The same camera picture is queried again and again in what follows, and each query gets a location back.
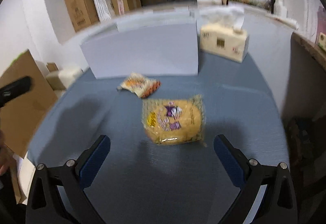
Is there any yellow tissue pack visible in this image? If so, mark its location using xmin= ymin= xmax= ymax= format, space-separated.
xmin=197 ymin=6 xmax=249 ymax=63

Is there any round yellow noodle cake pack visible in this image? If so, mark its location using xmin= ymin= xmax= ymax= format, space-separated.
xmin=141 ymin=94 xmax=205 ymax=145

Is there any white plastic bottle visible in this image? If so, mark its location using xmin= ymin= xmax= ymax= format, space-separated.
xmin=273 ymin=0 xmax=287 ymax=18

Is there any person's left hand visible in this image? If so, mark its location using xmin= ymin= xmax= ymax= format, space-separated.
xmin=0 ymin=131 xmax=13 ymax=175

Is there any small white orange snack bag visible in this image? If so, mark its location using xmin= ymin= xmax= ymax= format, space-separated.
xmin=117 ymin=73 xmax=161 ymax=99

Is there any large brown cardboard box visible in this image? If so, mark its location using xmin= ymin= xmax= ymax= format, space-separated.
xmin=65 ymin=0 xmax=99 ymax=32

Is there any white open storage box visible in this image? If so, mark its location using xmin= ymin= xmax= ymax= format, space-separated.
xmin=81 ymin=11 xmax=199 ymax=79

